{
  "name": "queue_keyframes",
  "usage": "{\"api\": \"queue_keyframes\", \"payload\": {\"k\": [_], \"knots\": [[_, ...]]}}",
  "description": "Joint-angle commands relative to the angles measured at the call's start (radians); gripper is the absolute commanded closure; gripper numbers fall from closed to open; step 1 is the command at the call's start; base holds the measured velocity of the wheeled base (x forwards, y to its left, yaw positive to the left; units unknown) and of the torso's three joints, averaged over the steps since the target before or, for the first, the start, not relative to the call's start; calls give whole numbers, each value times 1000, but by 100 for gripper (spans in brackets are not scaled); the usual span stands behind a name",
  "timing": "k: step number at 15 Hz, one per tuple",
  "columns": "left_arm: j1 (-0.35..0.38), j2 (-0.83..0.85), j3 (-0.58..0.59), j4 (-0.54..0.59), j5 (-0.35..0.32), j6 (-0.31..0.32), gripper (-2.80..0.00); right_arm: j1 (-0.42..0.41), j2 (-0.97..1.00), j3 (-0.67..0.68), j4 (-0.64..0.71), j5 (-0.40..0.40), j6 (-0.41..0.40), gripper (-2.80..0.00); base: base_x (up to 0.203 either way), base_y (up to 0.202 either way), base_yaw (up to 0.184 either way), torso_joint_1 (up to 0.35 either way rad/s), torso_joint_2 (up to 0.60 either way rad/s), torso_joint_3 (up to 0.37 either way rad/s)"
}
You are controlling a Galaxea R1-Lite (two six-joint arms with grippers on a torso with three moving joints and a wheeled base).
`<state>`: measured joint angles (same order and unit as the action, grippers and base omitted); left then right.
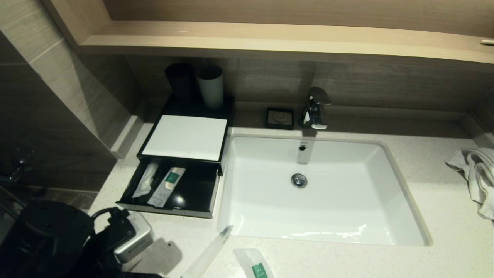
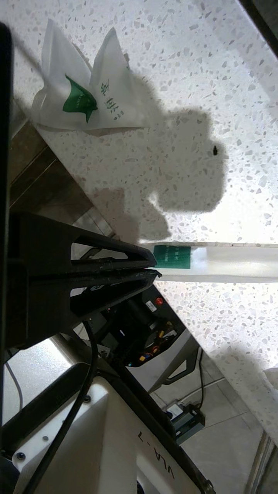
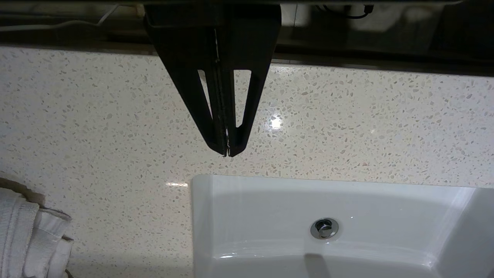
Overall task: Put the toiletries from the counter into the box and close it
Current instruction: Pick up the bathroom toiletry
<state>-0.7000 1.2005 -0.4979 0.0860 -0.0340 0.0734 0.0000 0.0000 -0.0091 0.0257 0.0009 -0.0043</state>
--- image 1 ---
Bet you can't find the black amenity box with drawer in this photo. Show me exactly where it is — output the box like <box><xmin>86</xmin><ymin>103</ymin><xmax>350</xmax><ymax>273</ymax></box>
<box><xmin>116</xmin><ymin>94</ymin><xmax>236</xmax><ymax>219</ymax></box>

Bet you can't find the chrome shower valve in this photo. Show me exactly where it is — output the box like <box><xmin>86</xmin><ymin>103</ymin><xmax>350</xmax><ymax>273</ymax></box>
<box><xmin>0</xmin><ymin>151</ymin><xmax>35</xmax><ymax>182</ymax></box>

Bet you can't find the chrome faucet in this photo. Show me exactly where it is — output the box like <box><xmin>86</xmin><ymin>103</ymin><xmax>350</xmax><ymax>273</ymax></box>
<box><xmin>299</xmin><ymin>87</ymin><xmax>332</xmax><ymax>130</ymax></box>

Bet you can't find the black tapered cup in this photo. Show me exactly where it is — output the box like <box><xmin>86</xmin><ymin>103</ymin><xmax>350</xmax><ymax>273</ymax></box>
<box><xmin>165</xmin><ymin>63</ymin><xmax>196</xmax><ymax>103</ymax></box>

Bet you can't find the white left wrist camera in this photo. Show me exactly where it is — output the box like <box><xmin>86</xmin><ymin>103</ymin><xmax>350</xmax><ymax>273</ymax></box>
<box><xmin>114</xmin><ymin>212</ymin><xmax>154</xmax><ymax>263</ymax></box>

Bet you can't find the grey sachet with green label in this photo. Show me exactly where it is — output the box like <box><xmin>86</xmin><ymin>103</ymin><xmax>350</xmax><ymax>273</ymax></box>
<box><xmin>147</xmin><ymin>167</ymin><xmax>187</xmax><ymax>209</ymax></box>

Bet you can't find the white packet with green label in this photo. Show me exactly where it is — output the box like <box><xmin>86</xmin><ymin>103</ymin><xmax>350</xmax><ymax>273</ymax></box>
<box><xmin>234</xmin><ymin>248</ymin><xmax>275</xmax><ymax>278</ymax></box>

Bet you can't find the grey cup with dark rim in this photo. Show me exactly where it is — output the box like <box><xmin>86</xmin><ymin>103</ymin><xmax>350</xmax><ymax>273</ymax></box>
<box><xmin>196</xmin><ymin>66</ymin><xmax>224</xmax><ymax>110</ymax></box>

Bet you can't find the white crumpled towel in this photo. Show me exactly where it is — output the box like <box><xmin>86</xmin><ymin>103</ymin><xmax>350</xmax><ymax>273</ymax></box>
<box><xmin>445</xmin><ymin>147</ymin><xmax>494</xmax><ymax>221</ymax></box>

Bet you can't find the long clear toothbrush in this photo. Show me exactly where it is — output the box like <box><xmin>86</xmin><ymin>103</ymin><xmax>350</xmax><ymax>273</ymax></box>
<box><xmin>132</xmin><ymin>160</ymin><xmax>161</xmax><ymax>198</ymax></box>

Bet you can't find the white card sheet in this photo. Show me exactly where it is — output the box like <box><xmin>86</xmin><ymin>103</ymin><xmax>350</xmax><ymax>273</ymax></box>
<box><xmin>142</xmin><ymin>115</ymin><xmax>228</xmax><ymax>161</ymax></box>

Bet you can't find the black square soap dish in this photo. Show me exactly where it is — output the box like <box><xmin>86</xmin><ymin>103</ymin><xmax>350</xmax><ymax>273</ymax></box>
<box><xmin>265</xmin><ymin>108</ymin><xmax>295</xmax><ymax>130</ymax></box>

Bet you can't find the round grey soap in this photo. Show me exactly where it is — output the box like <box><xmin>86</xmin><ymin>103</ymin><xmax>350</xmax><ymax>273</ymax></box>
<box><xmin>270</xmin><ymin>111</ymin><xmax>290</xmax><ymax>125</ymax></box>

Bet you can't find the light wooden shelf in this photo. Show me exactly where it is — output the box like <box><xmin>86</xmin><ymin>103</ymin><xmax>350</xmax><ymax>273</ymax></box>
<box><xmin>77</xmin><ymin>20</ymin><xmax>494</xmax><ymax>65</ymax></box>

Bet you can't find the white ceramic sink basin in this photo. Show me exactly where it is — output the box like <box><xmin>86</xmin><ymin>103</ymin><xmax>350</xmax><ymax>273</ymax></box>
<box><xmin>217</xmin><ymin>133</ymin><xmax>432</xmax><ymax>247</ymax></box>

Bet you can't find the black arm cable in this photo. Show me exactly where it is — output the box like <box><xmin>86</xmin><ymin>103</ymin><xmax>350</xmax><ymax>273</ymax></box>
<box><xmin>91</xmin><ymin>207</ymin><xmax>130</xmax><ymax>228</ymax></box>

